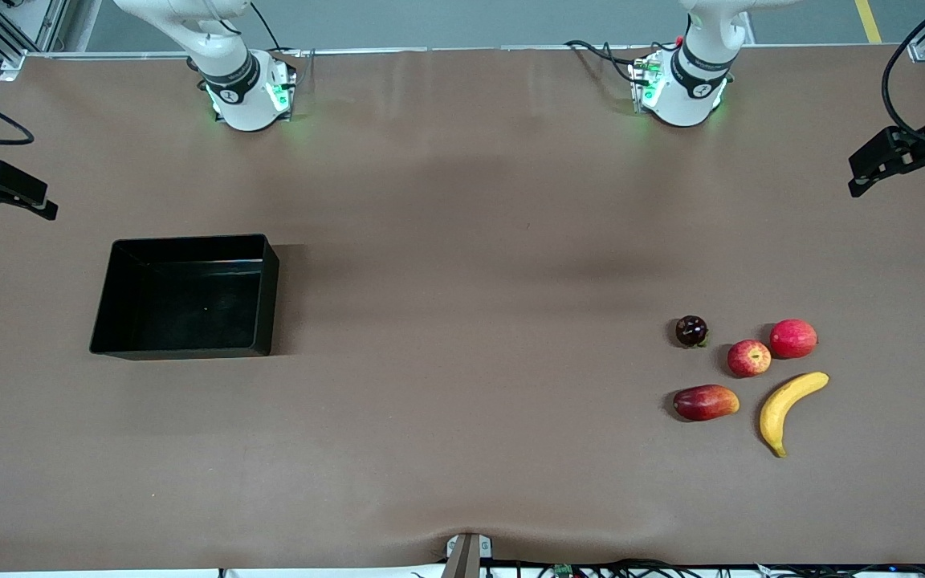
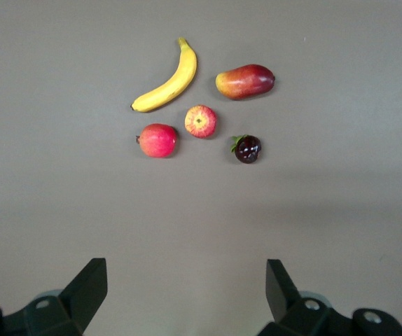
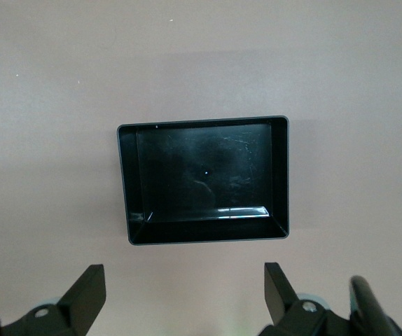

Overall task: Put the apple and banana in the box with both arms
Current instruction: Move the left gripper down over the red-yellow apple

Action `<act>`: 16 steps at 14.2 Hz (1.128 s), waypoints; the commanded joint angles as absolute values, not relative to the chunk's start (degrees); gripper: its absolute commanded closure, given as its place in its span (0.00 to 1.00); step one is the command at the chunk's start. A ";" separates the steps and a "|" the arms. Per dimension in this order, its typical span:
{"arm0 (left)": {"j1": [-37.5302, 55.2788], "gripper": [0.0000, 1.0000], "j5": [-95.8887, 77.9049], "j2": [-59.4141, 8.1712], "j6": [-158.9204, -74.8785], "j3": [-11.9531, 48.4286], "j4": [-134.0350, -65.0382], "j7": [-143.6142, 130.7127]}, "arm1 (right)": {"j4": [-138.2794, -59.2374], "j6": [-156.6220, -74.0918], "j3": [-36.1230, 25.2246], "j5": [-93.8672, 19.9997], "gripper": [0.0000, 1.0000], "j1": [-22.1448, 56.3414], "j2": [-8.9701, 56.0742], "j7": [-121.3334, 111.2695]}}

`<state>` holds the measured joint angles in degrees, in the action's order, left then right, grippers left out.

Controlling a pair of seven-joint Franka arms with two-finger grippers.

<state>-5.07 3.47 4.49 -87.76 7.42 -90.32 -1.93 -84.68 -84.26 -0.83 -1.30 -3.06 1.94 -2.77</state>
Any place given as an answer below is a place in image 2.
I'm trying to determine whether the red yellow mango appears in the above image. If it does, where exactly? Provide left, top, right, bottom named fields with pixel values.
left=215, top=64, right=276, bottom=101

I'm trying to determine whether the red yellow striped apple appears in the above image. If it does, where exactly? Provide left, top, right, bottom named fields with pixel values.
left=183, top=104, right=219, bottom=139

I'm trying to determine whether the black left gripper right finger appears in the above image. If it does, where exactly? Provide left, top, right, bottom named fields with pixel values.
left=258, top=258, right=402, bottom=336

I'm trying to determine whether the yellow banana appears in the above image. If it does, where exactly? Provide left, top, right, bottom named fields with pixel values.
left=130, top=36, right=198, bottom=113

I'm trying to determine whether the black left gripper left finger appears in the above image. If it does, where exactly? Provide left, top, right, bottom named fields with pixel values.
left=0, top=258, right=109, bottom=336

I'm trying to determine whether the dark purple mangosteen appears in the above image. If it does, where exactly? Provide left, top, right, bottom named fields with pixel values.
left=230, top=134, right=262, bottom=165

